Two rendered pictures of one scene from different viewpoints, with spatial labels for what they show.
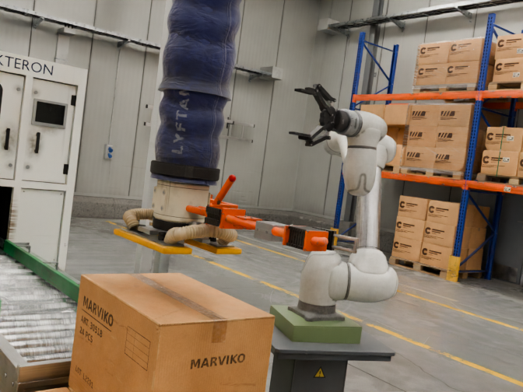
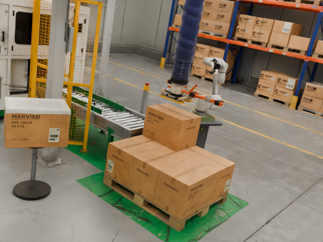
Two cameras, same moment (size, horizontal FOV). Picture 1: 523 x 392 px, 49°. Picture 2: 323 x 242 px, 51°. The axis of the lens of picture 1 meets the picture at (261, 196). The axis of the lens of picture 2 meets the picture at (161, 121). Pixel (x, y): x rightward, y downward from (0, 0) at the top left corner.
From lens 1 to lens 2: 2.69 m
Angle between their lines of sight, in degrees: 20
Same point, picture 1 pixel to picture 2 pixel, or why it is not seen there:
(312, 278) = (201, 103)
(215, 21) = (192, 44)
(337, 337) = (208, 119)
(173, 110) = (180, 66)
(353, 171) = (219, 78)
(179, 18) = (183, 42)
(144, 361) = (176, 128)
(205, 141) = (187, 74)
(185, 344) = (186, 124)
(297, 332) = not seen: hidden behind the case
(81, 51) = not seen: outside the picture
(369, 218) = (217, 85)
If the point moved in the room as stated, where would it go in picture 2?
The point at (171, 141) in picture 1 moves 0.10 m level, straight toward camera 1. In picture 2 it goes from (179, 74) to (182, 76)
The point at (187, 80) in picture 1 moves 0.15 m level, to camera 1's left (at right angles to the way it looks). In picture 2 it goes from (184, 59) to (172, 57)
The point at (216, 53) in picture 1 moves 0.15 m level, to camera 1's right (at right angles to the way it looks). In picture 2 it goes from (192, 52) to (204, 54)
